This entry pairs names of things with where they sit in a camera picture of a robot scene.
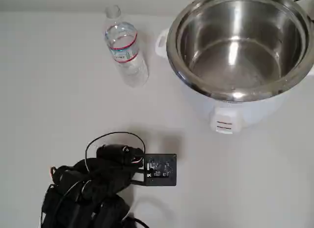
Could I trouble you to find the clear plastic water bottle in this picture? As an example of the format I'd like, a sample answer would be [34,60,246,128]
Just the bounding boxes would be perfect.
[102,4,150,88]

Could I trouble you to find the white rice cooker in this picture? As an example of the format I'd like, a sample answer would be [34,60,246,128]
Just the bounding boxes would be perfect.
[155,0,314,135]

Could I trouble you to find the steel inner pot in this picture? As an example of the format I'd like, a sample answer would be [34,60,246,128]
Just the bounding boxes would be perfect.
[175,0,311,97]

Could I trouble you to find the black camera cable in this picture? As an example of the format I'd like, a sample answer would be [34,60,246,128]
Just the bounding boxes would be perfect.
[85,131,146,176]

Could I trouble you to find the black camera circuit board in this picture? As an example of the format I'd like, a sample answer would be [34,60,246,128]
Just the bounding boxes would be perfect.
[132,153,177,187]

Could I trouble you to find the red white servo wires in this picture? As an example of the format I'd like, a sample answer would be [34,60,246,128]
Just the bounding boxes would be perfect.
[50,145,144,180]

